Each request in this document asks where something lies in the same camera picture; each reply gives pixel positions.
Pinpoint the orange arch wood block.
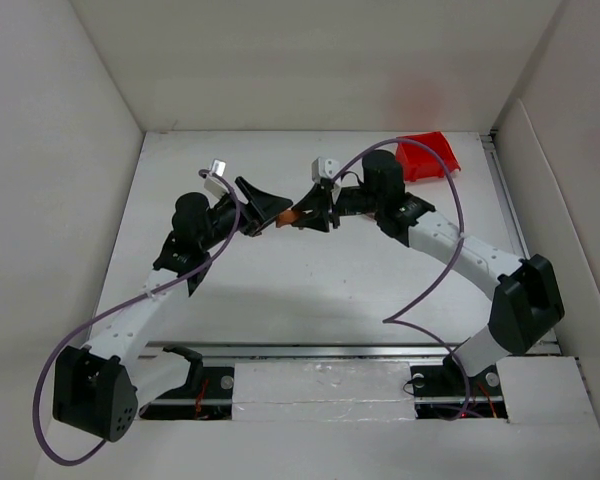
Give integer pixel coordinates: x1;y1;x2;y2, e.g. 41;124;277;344
275;209;303;228

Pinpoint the red plastic bin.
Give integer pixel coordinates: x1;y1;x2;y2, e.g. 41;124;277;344
396;131;461;183

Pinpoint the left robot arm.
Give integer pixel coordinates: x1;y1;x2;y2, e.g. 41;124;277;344
53;177;293;442

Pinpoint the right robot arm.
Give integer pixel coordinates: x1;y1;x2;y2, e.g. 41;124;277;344
292;150;565;377

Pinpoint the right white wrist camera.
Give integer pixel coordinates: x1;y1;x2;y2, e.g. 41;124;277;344
311;157;341;194

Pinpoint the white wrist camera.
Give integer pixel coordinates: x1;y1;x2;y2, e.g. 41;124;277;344
204;159;229;200
311;157;341;194

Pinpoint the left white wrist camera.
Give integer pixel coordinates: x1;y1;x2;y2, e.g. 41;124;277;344
204;159;229;200

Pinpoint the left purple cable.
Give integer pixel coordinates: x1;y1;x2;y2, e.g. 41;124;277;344
32;167;242;464

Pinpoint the purple cable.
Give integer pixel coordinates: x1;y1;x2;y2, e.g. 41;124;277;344
329;139;481;422
32;167;242;464

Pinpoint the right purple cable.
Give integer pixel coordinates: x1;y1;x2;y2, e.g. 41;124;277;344
329;139;481;422

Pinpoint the aluminium front rail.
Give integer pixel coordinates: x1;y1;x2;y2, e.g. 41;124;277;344
149;342;559;360

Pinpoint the aluminium side rail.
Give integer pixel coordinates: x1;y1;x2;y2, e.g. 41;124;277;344
481;132;556;341

